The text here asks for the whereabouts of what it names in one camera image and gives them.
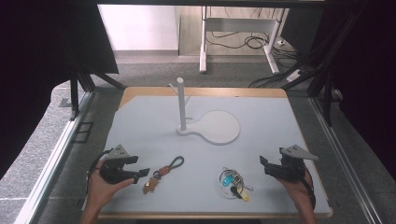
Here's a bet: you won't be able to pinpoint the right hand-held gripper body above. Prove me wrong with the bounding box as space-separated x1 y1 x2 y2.
263 144 319 183

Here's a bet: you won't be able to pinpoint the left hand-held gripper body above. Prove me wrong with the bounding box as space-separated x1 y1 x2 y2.
99 144 140 185

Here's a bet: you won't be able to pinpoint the brown leather keychain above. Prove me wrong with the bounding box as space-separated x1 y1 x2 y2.
142 155 185 195

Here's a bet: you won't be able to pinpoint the key ring with coloured tags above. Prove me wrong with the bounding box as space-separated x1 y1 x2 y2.
219 167 254 203

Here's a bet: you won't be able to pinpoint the white key holder stand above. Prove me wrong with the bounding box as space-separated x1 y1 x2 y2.
167 77 242 147

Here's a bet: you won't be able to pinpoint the person's left hand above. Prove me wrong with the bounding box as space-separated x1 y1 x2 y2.
87 158 135 213

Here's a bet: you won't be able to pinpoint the person's right hand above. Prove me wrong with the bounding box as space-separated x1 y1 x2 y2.
275 169 315 207

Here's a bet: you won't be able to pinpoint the light grey table mat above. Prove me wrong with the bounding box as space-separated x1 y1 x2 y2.
81 94 332 215

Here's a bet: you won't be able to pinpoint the black metal stand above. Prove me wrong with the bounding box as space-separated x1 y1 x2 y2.
68 52 127 121
282 6 368 127

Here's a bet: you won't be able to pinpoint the white power strip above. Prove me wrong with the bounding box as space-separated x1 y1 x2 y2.
285 69 304 83

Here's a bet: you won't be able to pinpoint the black curtain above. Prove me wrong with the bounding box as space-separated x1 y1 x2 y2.
0 0 120 181
311 0 396 174

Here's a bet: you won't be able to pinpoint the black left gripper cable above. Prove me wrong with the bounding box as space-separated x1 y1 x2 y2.
86 148 114 189

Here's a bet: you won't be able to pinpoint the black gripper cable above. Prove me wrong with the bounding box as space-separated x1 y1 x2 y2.
303 167 318 210
86 148 114 189

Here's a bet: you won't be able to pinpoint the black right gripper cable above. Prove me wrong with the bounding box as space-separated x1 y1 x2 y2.
303 167 318 210

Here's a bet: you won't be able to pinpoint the aluminium rail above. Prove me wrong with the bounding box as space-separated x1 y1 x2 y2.
13 91 95 224
308 96 383 224

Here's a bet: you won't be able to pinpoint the black floor cables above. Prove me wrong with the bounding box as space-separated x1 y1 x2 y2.
205 29 316 89

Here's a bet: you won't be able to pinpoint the white desk frame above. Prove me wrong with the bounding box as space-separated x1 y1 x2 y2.
199 5 290 75

